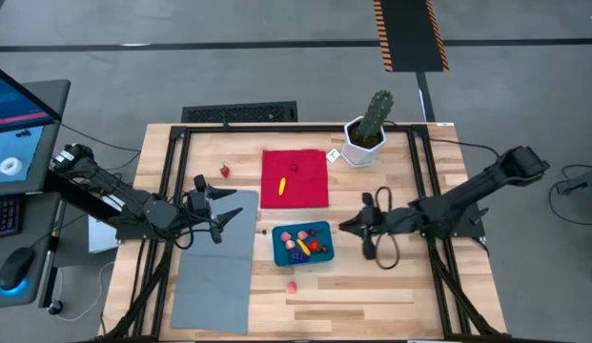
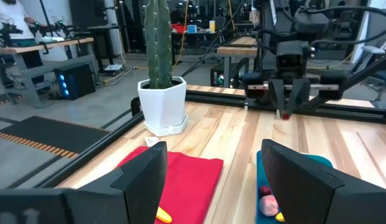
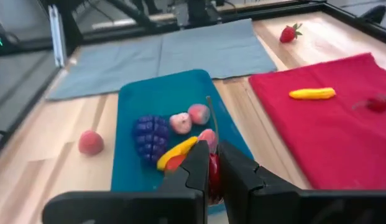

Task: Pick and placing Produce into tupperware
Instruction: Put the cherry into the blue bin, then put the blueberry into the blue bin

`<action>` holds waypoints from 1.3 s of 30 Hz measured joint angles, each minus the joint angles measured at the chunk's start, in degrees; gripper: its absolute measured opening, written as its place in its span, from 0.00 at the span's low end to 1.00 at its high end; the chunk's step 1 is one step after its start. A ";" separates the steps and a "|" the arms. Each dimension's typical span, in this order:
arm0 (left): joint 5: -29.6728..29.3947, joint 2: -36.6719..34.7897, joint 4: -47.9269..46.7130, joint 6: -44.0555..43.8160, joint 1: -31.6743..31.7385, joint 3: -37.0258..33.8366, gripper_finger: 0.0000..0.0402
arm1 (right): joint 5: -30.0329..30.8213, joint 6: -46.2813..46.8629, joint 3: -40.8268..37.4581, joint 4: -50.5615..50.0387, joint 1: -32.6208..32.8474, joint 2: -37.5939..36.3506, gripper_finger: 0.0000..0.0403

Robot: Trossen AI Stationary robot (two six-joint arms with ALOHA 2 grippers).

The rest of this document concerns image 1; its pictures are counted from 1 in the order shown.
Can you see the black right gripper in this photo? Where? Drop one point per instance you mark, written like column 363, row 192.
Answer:
column 383, row 221

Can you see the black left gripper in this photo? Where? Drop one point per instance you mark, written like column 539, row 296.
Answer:
column 198, row 209

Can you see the yellow toy banana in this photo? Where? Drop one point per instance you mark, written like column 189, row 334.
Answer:
column 303, row 247
column 282, row 186

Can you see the red cloth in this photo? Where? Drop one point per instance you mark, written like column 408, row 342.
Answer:
column 305, row 190

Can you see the purple toy grapes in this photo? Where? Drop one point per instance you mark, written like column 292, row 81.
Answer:
column 298, row 257

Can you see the teal plastic tupperware container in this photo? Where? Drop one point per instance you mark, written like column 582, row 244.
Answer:
column 279, row 255

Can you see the grey cloth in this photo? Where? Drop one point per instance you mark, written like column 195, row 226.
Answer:
column 200, row 295

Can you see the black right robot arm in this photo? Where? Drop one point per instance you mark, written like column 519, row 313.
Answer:
column 467, row 195

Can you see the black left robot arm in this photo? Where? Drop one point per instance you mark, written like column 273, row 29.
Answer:
column 133, row 200

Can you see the white hexagonal plant pot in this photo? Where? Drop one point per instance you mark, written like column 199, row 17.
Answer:
column 357, row 155

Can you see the small white tag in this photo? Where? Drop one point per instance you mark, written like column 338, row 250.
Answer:
column 333, row 155

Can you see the black floor grate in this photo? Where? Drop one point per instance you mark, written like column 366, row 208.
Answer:
column 238, row 113

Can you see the green cactus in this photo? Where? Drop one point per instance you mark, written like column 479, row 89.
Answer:
column 376, row 112

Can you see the white box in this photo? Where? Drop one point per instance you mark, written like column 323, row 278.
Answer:
column 99, row 238

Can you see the black monitor stand bar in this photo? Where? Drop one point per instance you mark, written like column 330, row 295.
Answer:
column 71, row 195

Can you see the black stand pole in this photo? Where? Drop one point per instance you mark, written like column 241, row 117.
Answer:
column 50, row 267

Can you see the black mat orange striped edges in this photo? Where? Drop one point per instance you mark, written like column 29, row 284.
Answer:
column 410, row 33

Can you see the grey computer desk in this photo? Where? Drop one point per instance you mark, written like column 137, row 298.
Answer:
column 50, row 100

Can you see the computer monitor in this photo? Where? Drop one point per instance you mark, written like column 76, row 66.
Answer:
column 14, row 152

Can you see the black computer mouse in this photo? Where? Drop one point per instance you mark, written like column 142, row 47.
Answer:
column 14, row 267

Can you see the black keyboard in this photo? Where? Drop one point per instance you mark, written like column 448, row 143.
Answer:
column 2, row 216

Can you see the grey metal stand base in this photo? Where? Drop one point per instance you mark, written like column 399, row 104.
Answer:
column 584, row 183

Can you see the black aluminium table frame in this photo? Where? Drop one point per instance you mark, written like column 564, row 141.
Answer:
column 257, row 129

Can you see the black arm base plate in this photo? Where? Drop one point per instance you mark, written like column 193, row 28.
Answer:
column 138, row 234
column 467, row 232

